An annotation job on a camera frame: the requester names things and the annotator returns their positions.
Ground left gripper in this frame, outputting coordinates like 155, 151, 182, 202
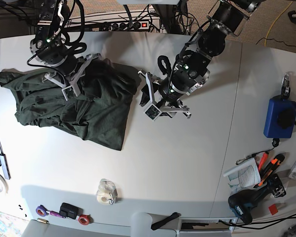
138, 70, 191, 121

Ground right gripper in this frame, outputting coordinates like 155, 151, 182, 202
43, 53, 101, 101

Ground dark green t-shirt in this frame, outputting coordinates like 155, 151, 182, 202
0, 59, 141, 151

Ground blue box with black knob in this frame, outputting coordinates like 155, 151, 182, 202
263, 73, 296, 148

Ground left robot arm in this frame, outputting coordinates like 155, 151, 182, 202
138, 0, 261, 121

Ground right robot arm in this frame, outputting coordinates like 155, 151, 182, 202
27, 0, 102, 101

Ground black power strip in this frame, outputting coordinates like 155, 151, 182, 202
98, 21, 150, 32

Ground grey usb hub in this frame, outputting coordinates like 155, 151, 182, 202
0, 154, 10, 180

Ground clear tape rolls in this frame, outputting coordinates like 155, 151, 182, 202
96, 179, 117, 205

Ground rolled paper sheet with drawing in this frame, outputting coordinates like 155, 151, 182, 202
223, 158, 261, 192

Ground purple tape roll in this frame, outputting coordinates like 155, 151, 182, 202
36, 205, 48, 217

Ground red tape roll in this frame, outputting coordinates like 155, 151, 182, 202
78, 215, 90, 226

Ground orange black utility knife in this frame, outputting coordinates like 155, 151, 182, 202
253, 154, 285, 189

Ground red square sticker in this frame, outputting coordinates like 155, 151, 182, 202
268, 204, 278, 215

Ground black strap handle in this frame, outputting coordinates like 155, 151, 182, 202
151, 212, 181, 231

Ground black action camera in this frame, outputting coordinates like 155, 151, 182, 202
59, 202, 79, 219

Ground dark teal cordless drill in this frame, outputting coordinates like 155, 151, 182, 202
228, 174, 286, 225

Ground yellow cable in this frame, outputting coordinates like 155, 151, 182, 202
264, 0, 296, 46

